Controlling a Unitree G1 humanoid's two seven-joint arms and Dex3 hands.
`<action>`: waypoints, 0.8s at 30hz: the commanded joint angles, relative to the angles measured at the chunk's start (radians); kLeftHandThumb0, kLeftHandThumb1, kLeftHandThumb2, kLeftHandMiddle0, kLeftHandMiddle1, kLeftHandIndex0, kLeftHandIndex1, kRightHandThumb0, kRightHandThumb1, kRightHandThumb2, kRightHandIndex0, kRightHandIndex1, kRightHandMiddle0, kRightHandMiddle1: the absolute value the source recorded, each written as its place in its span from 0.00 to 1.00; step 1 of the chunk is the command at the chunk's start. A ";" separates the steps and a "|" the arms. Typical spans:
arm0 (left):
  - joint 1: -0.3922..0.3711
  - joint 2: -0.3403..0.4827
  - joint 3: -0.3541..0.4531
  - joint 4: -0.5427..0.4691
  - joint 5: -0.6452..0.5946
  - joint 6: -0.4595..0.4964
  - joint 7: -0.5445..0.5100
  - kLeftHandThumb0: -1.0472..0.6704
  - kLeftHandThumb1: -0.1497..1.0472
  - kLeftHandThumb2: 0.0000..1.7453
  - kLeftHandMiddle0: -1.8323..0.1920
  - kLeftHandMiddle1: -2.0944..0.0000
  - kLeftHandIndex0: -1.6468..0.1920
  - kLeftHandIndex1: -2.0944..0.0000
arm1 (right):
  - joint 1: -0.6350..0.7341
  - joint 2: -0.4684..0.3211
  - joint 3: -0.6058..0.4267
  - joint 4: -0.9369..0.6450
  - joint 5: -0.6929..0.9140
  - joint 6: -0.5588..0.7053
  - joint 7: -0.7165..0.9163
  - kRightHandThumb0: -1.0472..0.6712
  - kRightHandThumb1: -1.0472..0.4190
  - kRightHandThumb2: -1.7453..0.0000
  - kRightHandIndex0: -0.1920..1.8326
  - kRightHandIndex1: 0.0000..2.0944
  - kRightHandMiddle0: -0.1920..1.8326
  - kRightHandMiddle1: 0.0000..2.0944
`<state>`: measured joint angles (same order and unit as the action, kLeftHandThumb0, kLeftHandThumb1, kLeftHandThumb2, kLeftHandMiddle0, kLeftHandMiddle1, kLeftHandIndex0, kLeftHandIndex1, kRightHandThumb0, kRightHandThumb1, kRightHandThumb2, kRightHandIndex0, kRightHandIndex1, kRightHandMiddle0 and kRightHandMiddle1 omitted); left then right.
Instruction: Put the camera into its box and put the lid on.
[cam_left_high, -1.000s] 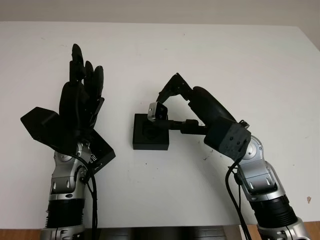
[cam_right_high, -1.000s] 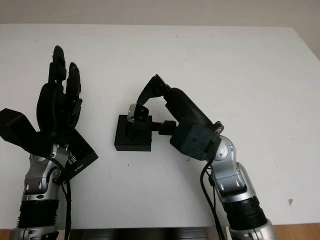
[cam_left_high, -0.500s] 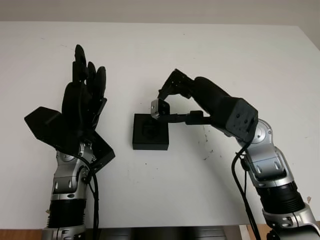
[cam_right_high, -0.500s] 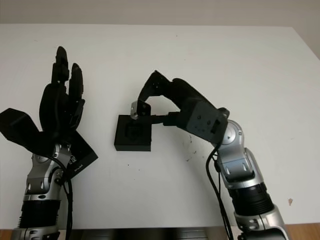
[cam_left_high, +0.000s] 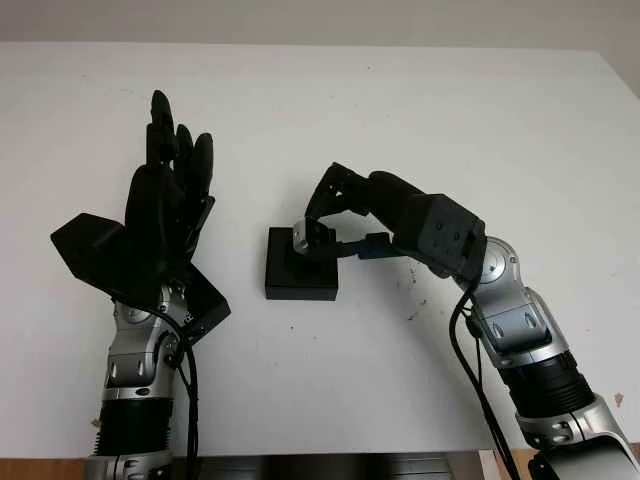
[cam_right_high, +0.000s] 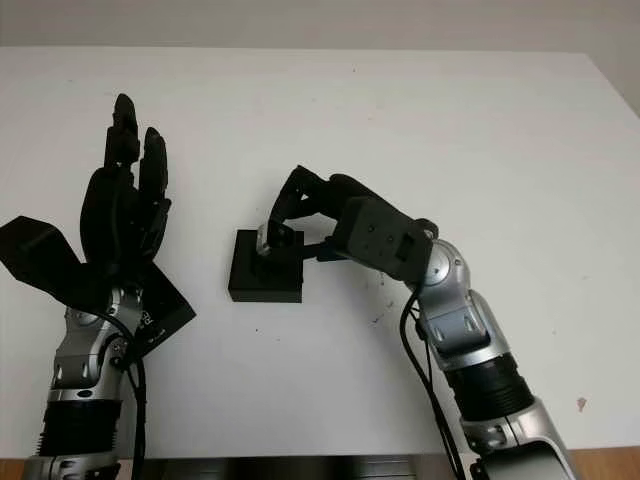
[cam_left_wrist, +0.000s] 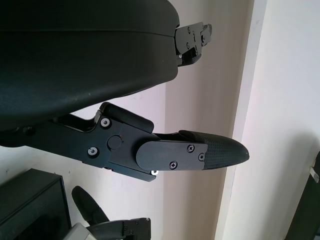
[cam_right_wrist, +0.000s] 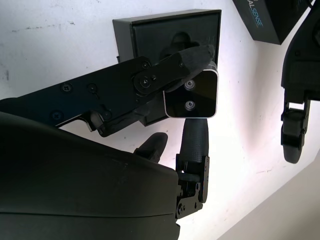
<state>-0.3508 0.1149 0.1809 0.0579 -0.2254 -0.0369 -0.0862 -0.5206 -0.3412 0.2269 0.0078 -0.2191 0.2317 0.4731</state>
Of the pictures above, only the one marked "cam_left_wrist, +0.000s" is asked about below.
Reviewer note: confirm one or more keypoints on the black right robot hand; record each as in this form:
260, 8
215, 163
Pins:
120, 230

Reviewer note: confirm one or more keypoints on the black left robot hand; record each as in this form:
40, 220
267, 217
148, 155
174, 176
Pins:
75, 62

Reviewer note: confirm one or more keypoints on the black open box base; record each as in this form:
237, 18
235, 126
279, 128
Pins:
30, 205

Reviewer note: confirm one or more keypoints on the black background object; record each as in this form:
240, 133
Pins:
307, 200

